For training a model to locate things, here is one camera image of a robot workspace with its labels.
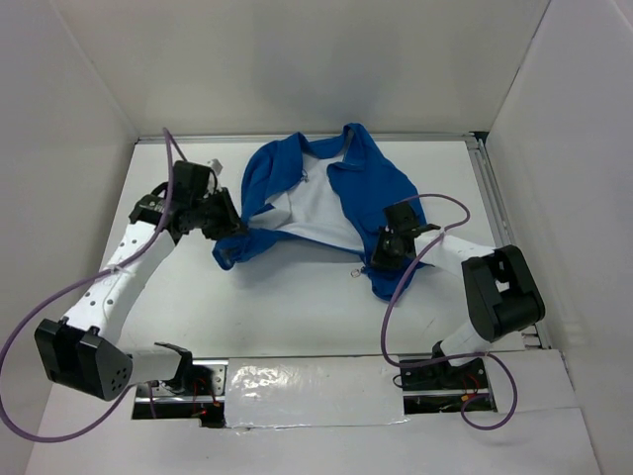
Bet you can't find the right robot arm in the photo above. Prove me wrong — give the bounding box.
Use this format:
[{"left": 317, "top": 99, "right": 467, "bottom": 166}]
[{"left": 371, "top": 199, "right": 546, "bottom": 388}]

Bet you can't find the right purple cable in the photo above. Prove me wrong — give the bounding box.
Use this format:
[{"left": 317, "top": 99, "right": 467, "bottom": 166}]
[{"left": 381, "top": 193, "right": 519, "bottom": 429}]

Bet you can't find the silver tape patch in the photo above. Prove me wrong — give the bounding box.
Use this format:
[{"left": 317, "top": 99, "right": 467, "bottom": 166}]
[{"left": 225, "top": 356, "right": 407, "bottom": 428}]

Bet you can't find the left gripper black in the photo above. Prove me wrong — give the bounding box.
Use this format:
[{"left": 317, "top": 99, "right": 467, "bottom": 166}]
[{"left": 190, "top": 186, "right": 248, "bottom": 241}]

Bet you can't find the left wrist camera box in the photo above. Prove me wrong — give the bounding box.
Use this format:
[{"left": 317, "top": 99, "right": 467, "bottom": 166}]
[{"left": 207, "top": 158, "right": 223, "bottom": 175}]

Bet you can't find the blue zip jacket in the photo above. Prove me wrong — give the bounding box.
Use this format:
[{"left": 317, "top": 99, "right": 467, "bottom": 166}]
[{"left": 213, "top": 124, "right": 418, "bottom": 270}]

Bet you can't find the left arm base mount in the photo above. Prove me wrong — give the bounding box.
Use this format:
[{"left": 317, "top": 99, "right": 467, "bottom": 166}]
[{"left": 132, "top": 358, "right": 228, "bottom": 428}]

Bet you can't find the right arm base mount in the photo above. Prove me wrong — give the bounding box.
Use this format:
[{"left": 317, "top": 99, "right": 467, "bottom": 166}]
[{"left": 392, "top": 358, "right": 496, "bottom": 415}]

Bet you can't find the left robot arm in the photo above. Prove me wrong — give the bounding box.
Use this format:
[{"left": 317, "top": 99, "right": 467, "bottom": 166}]
[{"left": 35, "top": 159, "right": 246, "bottom": 401}]

